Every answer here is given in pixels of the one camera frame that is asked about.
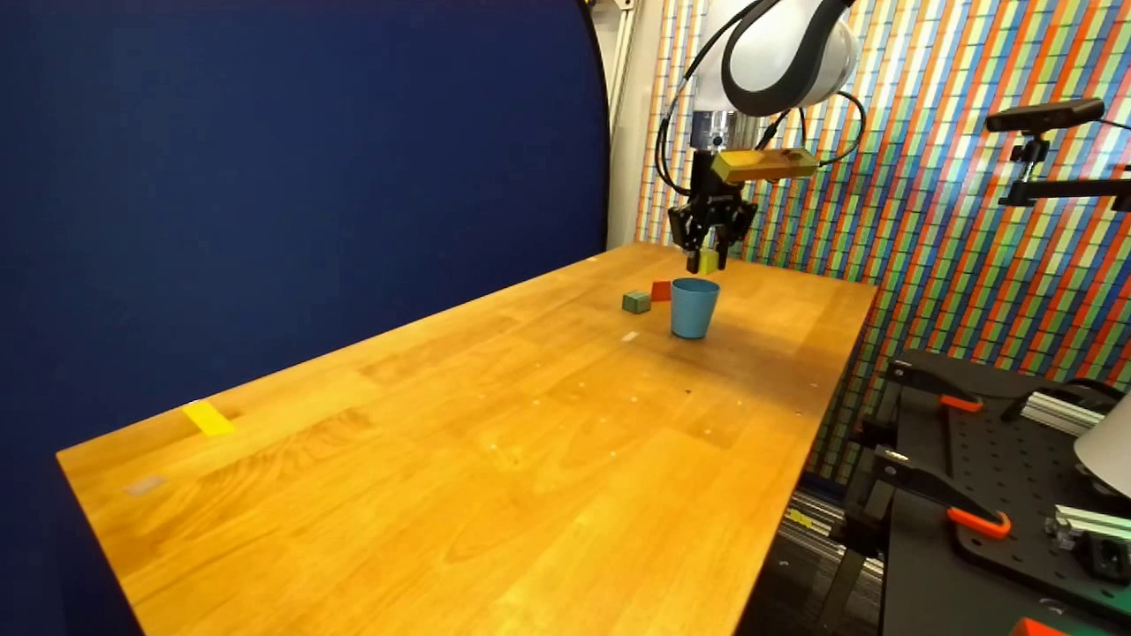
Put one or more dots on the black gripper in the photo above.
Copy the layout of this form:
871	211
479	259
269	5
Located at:
707	190

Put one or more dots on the small yellow cube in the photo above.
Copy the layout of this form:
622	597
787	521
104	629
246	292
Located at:
707	251

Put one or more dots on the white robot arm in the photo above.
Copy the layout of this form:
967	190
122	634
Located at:
777	53

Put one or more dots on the blue plastic cup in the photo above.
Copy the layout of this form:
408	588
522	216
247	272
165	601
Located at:
693	313

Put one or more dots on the small green cube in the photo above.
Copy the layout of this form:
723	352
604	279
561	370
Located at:
636	303

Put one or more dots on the white pillar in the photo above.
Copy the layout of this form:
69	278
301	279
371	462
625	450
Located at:
622	117

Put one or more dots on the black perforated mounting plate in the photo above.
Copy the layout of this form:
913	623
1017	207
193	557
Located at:
1000	497

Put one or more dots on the white cone-shaped object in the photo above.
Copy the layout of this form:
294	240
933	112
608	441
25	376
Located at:
1107	445

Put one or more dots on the blue fabric backdrop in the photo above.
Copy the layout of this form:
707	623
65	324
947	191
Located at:
233	179

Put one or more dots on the yellow tape strip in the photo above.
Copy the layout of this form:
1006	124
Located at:
208	419

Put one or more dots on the yellow wrist camera box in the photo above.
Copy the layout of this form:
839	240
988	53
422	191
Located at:
765	164

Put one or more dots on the multicoloured patterned wall panel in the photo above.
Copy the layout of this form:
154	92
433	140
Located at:
942	259

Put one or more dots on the black camera on stand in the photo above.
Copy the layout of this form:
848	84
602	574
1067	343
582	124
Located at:
1047	153

